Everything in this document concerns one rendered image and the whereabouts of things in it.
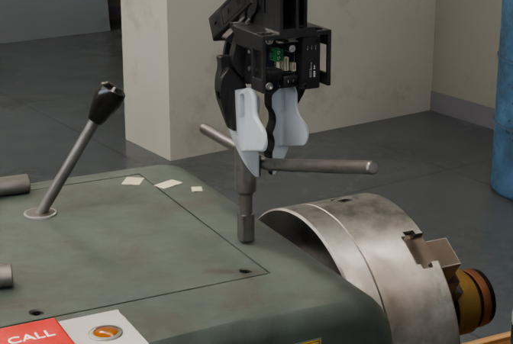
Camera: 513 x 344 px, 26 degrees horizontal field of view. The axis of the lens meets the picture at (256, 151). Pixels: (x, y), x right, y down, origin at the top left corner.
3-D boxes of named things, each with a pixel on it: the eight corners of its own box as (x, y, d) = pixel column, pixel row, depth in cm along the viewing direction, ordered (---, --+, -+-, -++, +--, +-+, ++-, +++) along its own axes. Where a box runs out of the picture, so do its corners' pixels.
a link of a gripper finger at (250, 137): (252, 192, 103) (256, 95, 101) (224, 175, 108) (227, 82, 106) (282, 189, 104) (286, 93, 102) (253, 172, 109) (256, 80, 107)
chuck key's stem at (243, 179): (231, 237, 115) (230, 130, 112) (250, 233, 116) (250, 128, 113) (240, 244, 113) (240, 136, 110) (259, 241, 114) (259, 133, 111)
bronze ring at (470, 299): (443, 290, 134) (504, 275, 138) (400, 263, 142) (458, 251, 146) (440, 359, 137) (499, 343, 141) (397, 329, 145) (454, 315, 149)
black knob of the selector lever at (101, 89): (95, 130, 118) (93, 87, 116) (85, 123, 121) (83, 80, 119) (130, 126, 120) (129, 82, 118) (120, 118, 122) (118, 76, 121)
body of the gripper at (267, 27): (259, 101, 99) (259, -35, 95) (218, 82, 106) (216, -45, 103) (333, 92, 102) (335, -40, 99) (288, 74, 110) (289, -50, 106)
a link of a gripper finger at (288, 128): (292, 188, 105) (288, 93, 102) (263, 170, 110) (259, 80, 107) (321, 181, 106) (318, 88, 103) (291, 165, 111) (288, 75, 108)
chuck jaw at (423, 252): (381, 327, 132) (417, 271, 124) (363, 293, 135) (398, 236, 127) (456, 309, 137) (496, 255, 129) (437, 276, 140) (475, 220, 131)
